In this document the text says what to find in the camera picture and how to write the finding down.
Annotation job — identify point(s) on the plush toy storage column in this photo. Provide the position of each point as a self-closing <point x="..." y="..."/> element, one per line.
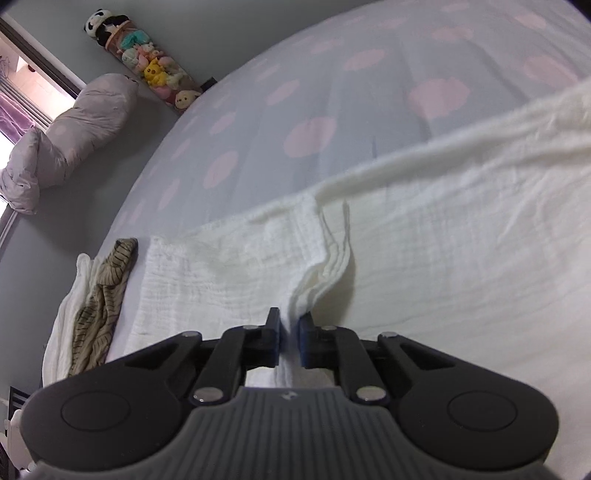
<point x="137" y="51"/>

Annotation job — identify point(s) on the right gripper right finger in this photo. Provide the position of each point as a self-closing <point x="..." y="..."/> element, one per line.
<point x="341" y="351"/>

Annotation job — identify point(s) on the pink dotted bed sheet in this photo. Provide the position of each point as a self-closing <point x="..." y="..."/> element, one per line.
<point x="364" y="84"/>

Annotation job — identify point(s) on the white muslin garment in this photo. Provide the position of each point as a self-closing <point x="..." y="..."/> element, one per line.
<point x="477" y="243"/>

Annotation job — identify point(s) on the pink rolled duvet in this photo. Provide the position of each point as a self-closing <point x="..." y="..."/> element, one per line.
<point x="43" y="159"/>

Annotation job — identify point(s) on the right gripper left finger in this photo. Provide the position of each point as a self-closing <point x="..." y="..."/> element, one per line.
<point x="223" y="363"/>

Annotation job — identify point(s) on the brown striped garment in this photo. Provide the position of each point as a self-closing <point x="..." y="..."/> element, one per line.
<point x="96" y="321"/>

